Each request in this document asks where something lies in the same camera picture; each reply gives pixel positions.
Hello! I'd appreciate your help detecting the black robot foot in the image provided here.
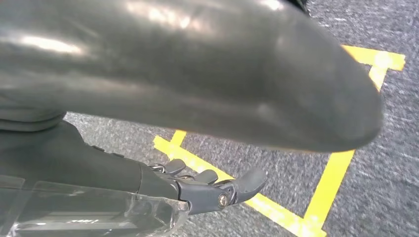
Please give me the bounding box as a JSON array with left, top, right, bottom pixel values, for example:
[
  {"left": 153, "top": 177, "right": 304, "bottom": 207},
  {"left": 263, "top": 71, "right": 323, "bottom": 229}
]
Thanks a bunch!
[{"left": 287, "top": 0, "right": 310, "bottom": 15}]

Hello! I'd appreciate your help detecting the yellow floor tape square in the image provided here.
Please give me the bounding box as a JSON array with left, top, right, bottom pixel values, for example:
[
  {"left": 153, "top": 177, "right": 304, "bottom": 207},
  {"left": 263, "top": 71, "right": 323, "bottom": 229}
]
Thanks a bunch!
[{"left": 153, "top": 44, "right": 407, "bottom": 237}]

